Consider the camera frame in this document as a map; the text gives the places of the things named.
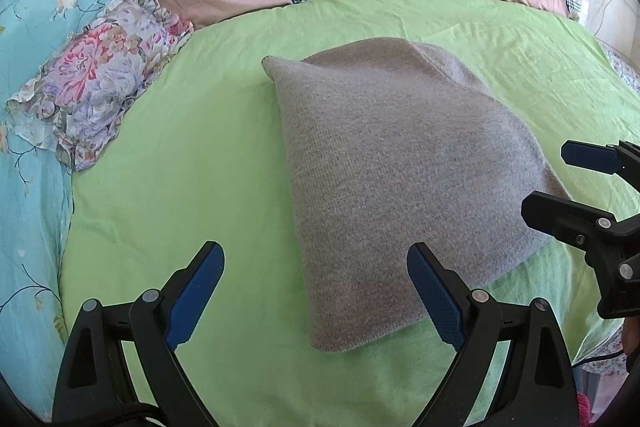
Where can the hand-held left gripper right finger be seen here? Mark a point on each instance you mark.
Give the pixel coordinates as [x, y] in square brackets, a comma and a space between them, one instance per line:
[435, 292]

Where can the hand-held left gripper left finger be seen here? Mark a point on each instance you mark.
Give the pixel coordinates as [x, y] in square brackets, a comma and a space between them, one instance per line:
[195, 292]

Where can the blue floral bed sheet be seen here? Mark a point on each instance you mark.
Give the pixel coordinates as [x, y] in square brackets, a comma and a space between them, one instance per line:
[30, 207]

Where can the white floral bed cover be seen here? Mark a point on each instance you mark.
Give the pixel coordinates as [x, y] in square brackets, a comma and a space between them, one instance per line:
[627, 67]

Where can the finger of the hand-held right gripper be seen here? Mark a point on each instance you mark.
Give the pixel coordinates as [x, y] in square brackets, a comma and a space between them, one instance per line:
[585, 155]
[555, 214]

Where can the floral ruffled pillow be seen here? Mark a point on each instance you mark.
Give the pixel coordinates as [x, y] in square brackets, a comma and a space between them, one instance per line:
[100, 77]

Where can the beige knit sweater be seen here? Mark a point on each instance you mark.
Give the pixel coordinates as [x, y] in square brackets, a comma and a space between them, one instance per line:
[390, 157]

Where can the green bed sheet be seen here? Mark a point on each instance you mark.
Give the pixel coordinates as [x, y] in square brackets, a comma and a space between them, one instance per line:
[200, 157]

